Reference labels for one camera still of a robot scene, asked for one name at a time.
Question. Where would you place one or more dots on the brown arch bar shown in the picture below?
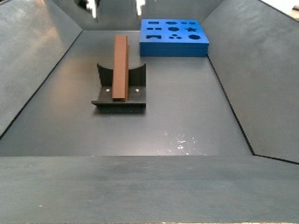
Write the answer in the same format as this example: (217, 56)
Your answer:
(121, 69)

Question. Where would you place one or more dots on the black curved fixture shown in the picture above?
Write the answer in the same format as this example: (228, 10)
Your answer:
(135, 103)

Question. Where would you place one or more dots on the blue foam shape board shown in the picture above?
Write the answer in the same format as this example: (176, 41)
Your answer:
(173, 38)

